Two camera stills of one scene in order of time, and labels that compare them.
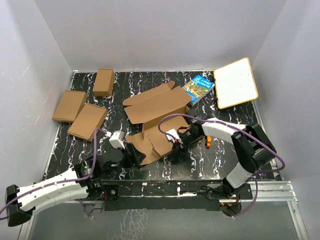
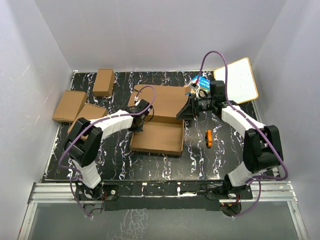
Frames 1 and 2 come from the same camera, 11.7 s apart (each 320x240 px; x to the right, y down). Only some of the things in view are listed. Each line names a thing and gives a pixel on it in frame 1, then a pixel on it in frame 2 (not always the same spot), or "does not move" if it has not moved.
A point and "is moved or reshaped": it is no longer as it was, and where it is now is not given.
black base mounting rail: (171, 195) does not move
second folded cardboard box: (70, 106) does not move
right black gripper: (184, 144) -> (187, 112)
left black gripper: (134, 157) -> (136, 129)
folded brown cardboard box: (86, 124) does not move
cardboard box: (147, 110) is moved or reshaped
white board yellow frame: (235, 83) does not move
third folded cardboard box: (104, 82) does not move
